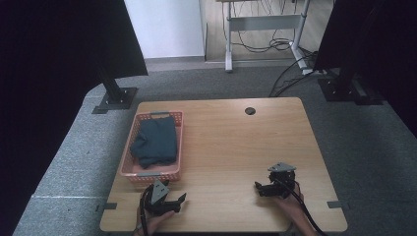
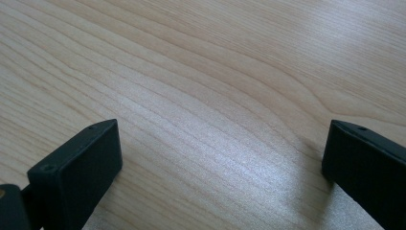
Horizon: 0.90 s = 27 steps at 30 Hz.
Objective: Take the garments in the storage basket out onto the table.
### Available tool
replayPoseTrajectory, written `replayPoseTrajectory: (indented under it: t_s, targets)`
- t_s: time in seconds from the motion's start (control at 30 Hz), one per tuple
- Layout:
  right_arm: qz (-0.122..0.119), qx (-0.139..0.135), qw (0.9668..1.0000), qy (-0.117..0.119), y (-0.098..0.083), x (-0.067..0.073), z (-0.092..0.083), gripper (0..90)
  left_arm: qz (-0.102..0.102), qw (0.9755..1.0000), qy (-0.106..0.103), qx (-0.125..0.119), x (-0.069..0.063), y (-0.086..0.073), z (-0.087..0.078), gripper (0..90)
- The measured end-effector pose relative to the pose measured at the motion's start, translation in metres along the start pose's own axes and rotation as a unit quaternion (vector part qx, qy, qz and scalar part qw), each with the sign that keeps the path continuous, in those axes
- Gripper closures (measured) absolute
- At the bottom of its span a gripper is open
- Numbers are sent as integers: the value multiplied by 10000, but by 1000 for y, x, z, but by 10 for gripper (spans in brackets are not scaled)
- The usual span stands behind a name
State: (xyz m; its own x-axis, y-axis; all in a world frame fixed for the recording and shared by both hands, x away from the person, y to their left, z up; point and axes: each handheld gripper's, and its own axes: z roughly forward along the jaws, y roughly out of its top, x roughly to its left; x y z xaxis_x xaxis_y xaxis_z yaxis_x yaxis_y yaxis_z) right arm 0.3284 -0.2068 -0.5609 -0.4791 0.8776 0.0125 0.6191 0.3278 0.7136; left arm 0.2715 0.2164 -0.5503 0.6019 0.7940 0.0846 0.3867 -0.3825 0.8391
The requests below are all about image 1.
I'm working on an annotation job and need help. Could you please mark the black metal stand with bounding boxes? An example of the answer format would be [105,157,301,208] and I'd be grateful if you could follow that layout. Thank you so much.
[91,60,140,115]
[317,0,386,107]

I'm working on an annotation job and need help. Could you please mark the dark teal cloth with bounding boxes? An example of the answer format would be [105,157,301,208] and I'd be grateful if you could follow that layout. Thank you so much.
[129,115,179,170]

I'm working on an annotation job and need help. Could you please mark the white desk frame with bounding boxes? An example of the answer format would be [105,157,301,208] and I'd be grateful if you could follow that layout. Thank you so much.
[215,0,315,77]

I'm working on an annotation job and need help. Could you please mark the hanging cable bundle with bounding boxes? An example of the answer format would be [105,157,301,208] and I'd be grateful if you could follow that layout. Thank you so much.
[221,0,300,54]

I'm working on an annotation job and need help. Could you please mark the grey table edge bracket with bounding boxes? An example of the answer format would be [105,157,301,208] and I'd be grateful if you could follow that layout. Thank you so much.
[94,202,118,212]
[326,200,350,210]

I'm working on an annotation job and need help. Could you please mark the pink plastic basket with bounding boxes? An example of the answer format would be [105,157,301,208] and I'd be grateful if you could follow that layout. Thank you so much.
[118,110,185,184]

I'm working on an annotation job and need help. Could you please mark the black floor cables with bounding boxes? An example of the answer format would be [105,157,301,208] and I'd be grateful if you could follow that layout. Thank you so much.
[268,47,330,98]

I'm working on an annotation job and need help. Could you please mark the person's left hand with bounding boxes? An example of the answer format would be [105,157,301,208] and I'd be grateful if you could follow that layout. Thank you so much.
[135,206,177,236]

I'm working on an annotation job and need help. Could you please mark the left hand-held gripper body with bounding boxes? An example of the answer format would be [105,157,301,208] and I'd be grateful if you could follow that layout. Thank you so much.
[143,179,182,216]

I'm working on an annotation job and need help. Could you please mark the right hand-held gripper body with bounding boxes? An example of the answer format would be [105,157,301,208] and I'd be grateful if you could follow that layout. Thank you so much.
[267,161,298,201]

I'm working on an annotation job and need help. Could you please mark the black curtain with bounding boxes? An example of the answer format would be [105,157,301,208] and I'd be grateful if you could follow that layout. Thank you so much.
[312,0,417,140]
[0,0,149,236]

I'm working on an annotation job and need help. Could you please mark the person's right hand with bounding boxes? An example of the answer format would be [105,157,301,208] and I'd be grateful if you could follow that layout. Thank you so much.
[274,191,307,227]

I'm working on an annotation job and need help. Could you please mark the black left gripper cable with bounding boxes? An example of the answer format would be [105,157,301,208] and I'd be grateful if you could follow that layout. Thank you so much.
[139,184,155,236]

